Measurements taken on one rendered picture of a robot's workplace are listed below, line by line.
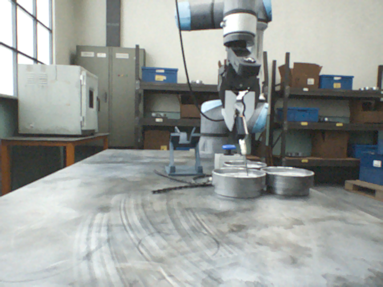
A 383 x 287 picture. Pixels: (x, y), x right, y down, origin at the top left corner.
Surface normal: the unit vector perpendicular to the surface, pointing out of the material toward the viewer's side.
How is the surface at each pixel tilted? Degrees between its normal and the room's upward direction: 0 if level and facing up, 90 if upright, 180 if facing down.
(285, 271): 0
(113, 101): 90
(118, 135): 90
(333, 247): 0
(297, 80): 91
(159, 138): 97
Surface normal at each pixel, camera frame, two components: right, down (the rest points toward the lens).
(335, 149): 0.10, 0.10
